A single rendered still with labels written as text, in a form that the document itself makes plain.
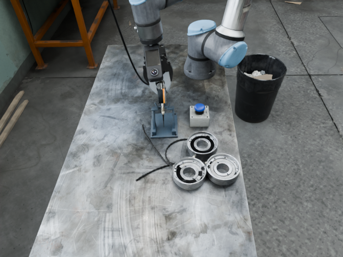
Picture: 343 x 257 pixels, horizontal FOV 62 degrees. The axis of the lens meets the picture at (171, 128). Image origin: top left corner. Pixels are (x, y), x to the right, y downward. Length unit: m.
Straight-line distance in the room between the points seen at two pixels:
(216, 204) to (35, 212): 1.34
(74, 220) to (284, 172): 1.47
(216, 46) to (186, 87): 0.23
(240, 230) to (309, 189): 1.20
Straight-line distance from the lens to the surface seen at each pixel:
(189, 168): 0.92
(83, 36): 2.86
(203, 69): 1.29
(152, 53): 0.89
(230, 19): 1.14
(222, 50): 1.15
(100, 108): 1.21
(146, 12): 0.84
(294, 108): 2.53
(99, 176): 0.97
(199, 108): 1.05
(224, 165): 0.95
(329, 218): 1.95
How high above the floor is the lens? 1.56
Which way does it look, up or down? 45 degrees down
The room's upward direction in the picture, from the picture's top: 3 degrees counter-clockwise
